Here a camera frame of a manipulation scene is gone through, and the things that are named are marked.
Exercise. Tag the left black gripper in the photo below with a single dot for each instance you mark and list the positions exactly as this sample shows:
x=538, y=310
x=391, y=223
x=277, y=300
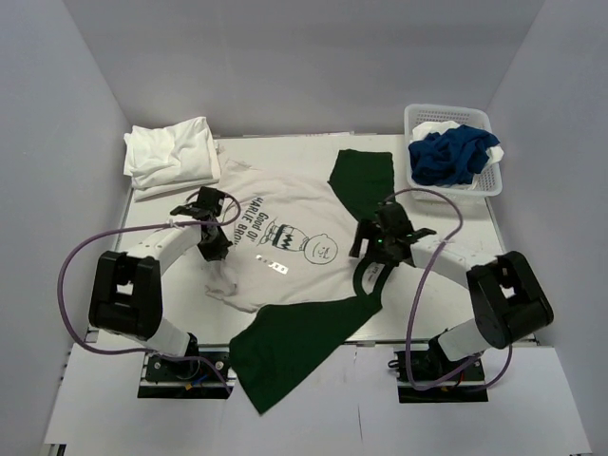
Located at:
x=218, y=252

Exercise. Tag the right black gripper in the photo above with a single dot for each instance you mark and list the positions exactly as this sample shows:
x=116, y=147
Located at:
x=366, y=230

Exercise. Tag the white and green raglan t-shirt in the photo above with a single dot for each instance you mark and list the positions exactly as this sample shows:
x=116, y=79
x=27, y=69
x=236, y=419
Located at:
x=289, y=266

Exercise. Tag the blue t-shirt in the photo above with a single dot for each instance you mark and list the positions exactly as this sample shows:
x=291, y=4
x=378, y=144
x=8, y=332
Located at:
x=451, y=152

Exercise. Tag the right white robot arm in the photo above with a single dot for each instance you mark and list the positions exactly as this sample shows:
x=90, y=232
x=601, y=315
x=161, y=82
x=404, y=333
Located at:
x=507, y=300

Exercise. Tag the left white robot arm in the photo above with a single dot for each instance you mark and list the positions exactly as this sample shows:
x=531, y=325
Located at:
x=127, y=290

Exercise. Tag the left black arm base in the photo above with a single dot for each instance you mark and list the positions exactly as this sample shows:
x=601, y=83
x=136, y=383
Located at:
x=162, y=379

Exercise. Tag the folded white t-shirt stack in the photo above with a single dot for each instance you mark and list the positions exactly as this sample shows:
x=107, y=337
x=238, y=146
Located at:
x=172, y=158

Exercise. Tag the white plastic basket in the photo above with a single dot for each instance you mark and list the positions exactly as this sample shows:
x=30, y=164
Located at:
x=428, y=118

